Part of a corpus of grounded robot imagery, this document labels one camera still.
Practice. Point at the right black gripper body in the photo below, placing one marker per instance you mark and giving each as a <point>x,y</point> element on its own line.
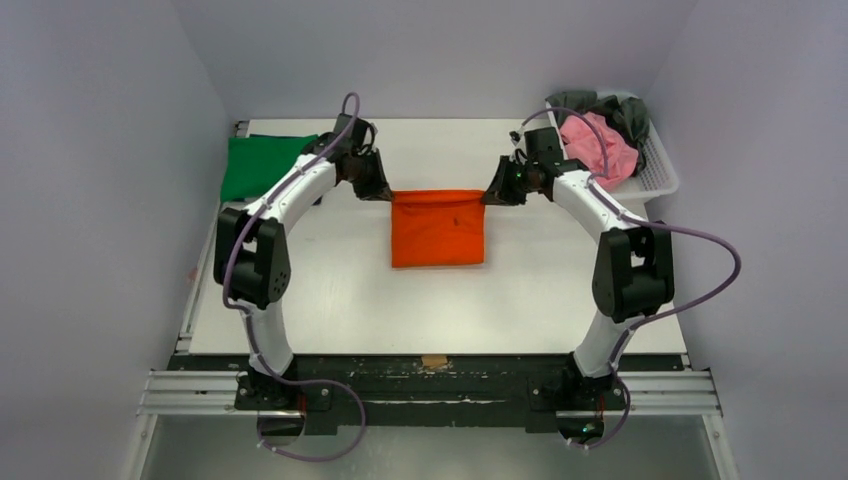
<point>508,181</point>

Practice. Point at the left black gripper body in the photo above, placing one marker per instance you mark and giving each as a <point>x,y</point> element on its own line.
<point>346,179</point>

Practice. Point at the orange t shirt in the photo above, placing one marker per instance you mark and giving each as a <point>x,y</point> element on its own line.
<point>437,228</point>

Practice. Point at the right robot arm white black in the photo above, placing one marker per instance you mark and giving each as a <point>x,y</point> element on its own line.
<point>633,270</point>

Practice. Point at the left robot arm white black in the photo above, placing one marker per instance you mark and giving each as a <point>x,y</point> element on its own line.
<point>252,261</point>

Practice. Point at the pink t shirt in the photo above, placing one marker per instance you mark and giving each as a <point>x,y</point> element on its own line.
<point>581,143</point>

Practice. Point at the dark grey t shirt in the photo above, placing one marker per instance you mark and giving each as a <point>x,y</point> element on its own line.
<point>628,116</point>

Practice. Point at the folded green t shirt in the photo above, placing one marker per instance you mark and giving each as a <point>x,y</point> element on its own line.
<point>256,163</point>

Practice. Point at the white plastic basket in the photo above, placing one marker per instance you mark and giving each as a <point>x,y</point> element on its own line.
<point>658,177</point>

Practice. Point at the brown tape piece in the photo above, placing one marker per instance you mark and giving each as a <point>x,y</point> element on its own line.
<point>434,362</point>

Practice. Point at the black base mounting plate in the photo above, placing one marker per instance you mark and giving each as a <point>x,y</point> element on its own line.
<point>328,392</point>

